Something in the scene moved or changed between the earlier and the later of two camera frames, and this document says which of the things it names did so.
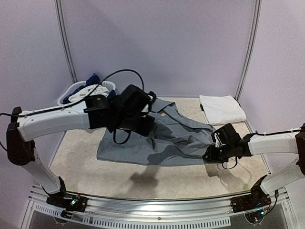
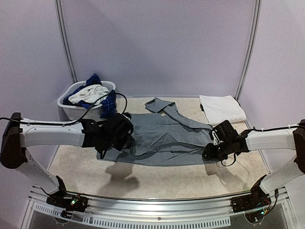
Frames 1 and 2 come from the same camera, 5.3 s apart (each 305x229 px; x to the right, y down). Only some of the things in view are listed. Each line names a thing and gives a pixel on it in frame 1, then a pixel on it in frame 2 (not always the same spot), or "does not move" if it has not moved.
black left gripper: [145, 130] -> [120, 145]
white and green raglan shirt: [221, 109] does not move
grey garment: [176, 140] does not move
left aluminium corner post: [61, 13] does not move
